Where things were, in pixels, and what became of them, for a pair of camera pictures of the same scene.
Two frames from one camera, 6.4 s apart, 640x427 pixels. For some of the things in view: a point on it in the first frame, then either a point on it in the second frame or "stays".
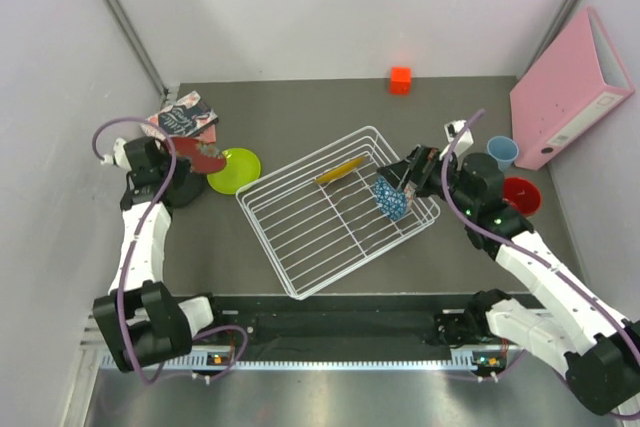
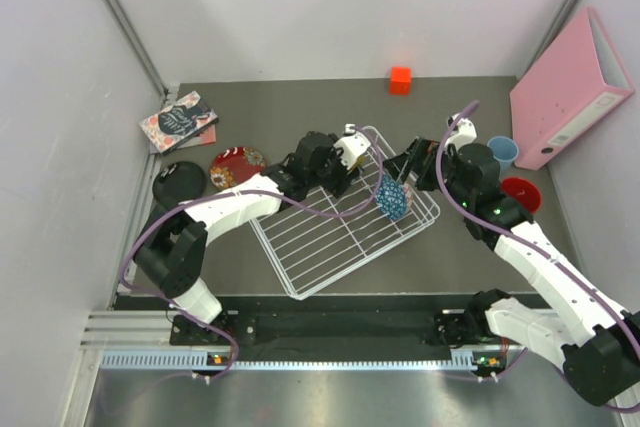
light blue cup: x=503 y=149 stays
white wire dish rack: x=319 y=218 stays
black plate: x=183 y=190 stays
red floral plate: x=204 y=157 → x=234 y=165
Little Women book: x=188 y=115 stays
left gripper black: x=183 y=166 → x=343 y=180
